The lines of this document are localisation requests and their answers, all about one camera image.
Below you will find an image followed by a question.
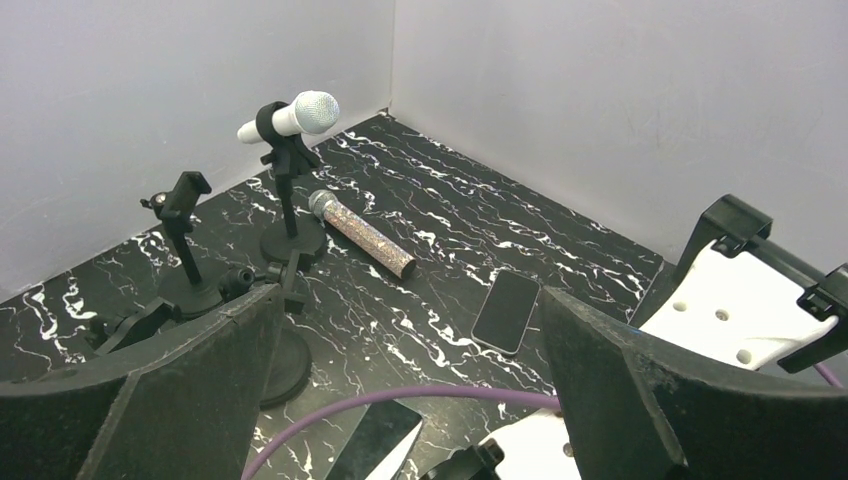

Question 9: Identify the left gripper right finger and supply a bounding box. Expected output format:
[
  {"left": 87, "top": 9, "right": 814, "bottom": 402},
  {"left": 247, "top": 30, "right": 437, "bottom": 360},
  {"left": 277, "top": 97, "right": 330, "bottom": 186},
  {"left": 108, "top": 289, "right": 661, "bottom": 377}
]
[{"left": 539, "top": 287, "right": 847, "bottom": 479}]

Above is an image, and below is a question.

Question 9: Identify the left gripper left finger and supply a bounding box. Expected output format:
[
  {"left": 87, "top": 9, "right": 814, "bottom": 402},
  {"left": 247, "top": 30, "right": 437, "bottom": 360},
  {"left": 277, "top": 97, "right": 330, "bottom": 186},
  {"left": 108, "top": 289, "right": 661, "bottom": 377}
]
[{"left": 1, "top": 285, "right": 284, "bottom": 479}]

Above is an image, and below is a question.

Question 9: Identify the black phone stand front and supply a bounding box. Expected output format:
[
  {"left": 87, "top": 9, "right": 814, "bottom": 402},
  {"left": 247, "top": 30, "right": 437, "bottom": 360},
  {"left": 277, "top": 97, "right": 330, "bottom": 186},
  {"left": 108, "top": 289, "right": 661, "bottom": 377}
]
[{"left": 218, "top": 250, "right": 314, "bottom": 411}]

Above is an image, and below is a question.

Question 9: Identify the black phone stand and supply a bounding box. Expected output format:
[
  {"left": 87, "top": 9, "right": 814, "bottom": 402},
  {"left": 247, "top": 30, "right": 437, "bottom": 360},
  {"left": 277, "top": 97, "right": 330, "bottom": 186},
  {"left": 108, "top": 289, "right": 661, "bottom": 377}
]
[
  {"left": 84, "top": 298, "right": 182, "bottom": 356},
  {"left": 218, "top": 250, "right": 314, "bottom": 411}
]

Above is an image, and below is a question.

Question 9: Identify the black phone blue edge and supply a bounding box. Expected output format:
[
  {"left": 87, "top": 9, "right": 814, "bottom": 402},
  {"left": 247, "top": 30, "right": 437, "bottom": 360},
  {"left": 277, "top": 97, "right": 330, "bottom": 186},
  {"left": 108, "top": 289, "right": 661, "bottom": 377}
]
[{"left": 326, "top": 401, "right": 423, "bottom": 480}]

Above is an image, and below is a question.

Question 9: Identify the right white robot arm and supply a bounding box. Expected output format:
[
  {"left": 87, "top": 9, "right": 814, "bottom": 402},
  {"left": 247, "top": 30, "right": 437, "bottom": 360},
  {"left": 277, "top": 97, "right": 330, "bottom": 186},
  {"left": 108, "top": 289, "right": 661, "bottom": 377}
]
[{"left": 428, "top": 195, "right": 847, "bottom": 479}]

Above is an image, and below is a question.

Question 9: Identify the black phone stand left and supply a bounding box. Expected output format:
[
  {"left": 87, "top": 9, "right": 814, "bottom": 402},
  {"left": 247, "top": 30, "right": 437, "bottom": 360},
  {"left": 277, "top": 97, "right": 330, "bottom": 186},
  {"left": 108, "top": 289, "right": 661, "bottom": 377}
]
[{"left": 84, "top": 298, "right": 182, "bottom": 356}]

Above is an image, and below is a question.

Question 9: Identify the black phone silver edge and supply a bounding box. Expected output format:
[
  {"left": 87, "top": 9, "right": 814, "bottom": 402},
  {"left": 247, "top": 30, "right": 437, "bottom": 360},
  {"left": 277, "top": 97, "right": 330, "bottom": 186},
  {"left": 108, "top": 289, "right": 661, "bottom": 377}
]
[{"left": 471, "top": 270, "right": 541, "bottom": 358}]

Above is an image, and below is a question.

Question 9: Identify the black stand back middle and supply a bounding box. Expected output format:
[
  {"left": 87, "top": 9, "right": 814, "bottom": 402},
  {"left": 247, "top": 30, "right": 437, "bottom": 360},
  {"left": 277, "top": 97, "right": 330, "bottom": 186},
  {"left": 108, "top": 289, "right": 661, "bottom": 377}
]
[{"left": 140, "top": 171, "right": 226, "bottom": 320}]

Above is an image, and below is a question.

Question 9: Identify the black microphone stand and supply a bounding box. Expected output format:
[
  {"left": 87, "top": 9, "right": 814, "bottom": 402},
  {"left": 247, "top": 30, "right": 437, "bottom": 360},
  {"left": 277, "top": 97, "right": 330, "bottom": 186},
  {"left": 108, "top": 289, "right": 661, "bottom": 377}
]
[{"left": 255, "top": 101, "right": 326, "bottom": 264}]

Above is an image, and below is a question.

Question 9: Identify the glitter microphone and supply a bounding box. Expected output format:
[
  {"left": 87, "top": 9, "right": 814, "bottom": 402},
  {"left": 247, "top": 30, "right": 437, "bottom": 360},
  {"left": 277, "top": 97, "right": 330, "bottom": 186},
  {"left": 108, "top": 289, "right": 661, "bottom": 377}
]
[{"left": 308, "top": 189, "right": 417, "bottom": 280}]

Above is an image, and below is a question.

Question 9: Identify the white microphone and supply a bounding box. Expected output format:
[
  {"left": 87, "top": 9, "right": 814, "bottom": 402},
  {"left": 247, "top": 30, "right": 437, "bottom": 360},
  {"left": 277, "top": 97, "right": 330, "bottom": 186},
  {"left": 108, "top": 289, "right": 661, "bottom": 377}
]
[{"left": 237, "top": 90, "right": 340, "bottom": 144}]

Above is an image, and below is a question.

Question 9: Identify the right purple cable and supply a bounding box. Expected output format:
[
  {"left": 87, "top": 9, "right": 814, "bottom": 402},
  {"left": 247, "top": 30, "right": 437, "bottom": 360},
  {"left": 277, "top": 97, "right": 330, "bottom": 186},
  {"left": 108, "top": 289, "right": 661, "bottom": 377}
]
[{"left": 241, "top": 360, "right": 845, "bottom": 480}]

